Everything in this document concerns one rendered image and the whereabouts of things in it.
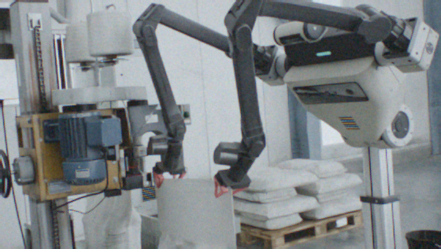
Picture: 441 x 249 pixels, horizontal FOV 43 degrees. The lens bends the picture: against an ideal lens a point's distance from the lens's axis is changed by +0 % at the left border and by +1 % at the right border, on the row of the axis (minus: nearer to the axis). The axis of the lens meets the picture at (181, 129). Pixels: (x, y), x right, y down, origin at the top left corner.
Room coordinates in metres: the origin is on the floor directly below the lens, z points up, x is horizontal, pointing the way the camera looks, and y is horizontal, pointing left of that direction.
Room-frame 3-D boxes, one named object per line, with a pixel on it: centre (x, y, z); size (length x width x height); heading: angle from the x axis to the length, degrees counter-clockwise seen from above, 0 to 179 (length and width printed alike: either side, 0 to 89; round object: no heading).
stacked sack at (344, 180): (5.31, -1.33, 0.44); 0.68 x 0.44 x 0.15; 121
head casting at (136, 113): (2.37, 0.18, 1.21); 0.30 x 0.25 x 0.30; 31
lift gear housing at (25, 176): (2.05, 0.60, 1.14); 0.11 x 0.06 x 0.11; 31
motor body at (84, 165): (1.94, 0.35, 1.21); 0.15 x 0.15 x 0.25
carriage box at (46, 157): (2.16, 0.45, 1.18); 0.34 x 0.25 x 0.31; 121
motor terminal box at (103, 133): (1.89, 0.26, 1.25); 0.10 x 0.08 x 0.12; 146
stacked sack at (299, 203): (4.98, -0.82, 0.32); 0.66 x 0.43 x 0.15; 123
